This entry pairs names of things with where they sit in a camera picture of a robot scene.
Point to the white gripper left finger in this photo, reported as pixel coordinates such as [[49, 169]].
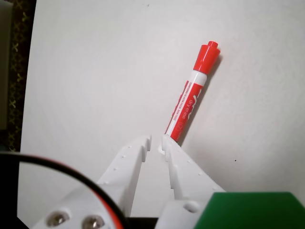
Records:
[[124, 171]]

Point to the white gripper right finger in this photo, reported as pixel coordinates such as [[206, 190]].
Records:
[[188, 176]]

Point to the red dry erase marker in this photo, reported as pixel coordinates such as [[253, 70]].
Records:
[[190, 102]]

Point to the green camera mount with camera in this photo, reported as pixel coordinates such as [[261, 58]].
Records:
[[250, 212]]

